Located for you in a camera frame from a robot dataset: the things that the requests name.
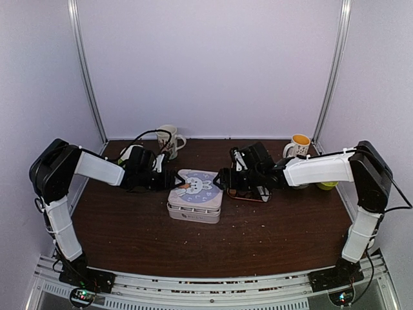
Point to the white ceramic bowl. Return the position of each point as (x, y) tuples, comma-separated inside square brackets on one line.
[(126, 152)]

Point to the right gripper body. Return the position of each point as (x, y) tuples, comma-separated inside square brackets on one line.
[(252, 179)]

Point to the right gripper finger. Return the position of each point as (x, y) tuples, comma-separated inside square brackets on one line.
[(221, 175), (221, 185)]

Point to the front aluminium rail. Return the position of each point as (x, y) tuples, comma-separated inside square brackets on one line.
[(282, 291)]

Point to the tin box with dividers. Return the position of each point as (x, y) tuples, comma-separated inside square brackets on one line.
[(194, 214)]

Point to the white handled tongs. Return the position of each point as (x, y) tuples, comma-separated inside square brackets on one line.
[(264, 193)]

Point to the seashell coral mug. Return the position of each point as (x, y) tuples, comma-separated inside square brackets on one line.
[(170, 140)]

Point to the aluminium frame post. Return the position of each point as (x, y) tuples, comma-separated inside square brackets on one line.
[(85, 73), (339, 50)]

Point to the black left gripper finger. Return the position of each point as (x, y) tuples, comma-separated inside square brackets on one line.
[(176, 178), (181, 185)]

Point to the left aluminium frame post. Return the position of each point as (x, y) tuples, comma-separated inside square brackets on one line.
[(85, 73)]

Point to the yellow inside floral mug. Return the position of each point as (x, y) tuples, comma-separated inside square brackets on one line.
[(298, 146)]

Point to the green small bowl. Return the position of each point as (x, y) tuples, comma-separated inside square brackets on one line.
[(327, 186)]

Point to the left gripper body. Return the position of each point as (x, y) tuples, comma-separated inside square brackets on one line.
[(155, 183)]

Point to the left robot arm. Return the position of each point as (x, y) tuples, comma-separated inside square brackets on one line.
[(51, 176)]

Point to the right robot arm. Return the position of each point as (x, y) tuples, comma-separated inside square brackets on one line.
[(362, 166)]

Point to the right aluminium frame post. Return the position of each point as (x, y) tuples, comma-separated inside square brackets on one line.
[(339, 50)]

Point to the red chocolate tray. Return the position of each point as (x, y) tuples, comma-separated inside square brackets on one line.
[(251, 195)]

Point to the bunny tin lid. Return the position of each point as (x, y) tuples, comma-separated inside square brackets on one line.
[(198, 191)]

